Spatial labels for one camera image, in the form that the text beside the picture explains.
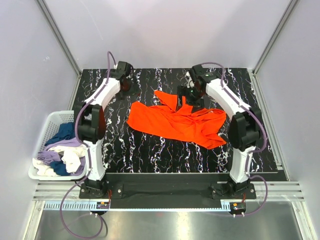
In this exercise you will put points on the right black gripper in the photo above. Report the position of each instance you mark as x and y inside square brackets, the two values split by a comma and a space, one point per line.
[183, 94]

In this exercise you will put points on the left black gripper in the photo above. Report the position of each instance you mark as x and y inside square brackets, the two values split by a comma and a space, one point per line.
[131, 87]

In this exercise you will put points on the orange t shirt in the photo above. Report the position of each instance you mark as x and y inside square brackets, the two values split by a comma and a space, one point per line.
[200, 127]

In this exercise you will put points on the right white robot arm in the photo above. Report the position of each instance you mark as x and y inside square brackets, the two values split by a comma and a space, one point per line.
[246, 133]

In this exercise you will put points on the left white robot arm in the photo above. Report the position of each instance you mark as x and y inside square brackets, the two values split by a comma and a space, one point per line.
[89, 117]

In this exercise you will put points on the black marble pattern mat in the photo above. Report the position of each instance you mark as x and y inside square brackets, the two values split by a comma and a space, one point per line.
[129, 151]

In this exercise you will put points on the navy blue t shirt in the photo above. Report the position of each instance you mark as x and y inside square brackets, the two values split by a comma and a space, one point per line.
[66, 131]

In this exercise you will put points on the white plastic laundry basket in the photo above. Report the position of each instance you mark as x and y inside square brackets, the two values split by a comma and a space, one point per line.
[49, 129]

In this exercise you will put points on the white t shirt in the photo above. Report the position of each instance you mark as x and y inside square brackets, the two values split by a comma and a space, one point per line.
[67, 157]

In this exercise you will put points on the lavender t shirt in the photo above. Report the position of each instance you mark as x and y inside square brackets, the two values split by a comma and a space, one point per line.
[50, 155]

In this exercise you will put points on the right orange connector box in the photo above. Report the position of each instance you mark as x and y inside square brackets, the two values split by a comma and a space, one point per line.
[238, 206]

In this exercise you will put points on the orange connector box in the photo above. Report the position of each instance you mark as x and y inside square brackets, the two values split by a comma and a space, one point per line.
[103, 204]
[238, 206]

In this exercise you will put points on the left orange connector box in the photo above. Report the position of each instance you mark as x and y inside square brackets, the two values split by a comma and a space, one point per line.
[103, 204]

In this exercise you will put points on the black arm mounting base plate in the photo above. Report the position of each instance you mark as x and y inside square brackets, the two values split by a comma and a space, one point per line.
[210, 185]

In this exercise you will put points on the left aluminium frame post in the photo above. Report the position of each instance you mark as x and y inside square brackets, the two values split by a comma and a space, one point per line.
[58, 35]

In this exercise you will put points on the aluminium frame post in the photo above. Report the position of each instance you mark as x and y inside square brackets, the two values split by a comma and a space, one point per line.
[58, 35]
[275, 35]

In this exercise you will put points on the white slotted cable duct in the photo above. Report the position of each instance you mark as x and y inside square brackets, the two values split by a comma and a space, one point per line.
[116, 206]

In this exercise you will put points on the right aluminium frame post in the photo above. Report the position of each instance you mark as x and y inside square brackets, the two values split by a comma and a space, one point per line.
[275, 35]

